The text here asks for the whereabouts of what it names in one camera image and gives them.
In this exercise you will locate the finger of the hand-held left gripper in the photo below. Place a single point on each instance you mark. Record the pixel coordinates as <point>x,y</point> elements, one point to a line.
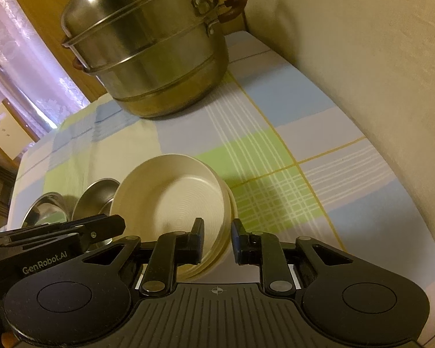
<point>32,234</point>
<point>105,226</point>

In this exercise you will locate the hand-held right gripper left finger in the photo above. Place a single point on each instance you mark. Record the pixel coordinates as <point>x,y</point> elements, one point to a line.
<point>199,241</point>

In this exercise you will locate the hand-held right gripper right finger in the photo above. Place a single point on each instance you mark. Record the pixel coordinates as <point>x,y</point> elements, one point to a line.
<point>238,241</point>

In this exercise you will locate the large steel basin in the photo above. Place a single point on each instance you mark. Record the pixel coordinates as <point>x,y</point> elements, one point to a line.
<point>40,212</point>

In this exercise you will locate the small steel bowl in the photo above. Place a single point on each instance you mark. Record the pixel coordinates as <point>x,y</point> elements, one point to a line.
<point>94,199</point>

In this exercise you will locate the cream plastic round bowl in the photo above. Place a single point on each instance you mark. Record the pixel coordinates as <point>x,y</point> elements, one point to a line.
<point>174,195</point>

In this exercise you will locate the checkered pastel tablecloth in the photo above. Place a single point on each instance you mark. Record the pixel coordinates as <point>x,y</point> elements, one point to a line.
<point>275,174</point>

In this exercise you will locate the purple lace curtain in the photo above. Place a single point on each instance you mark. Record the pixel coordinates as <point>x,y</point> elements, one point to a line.
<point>21,61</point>

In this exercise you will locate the stacked steel steamer pot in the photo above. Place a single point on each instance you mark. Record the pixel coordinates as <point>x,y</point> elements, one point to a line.
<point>148,50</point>

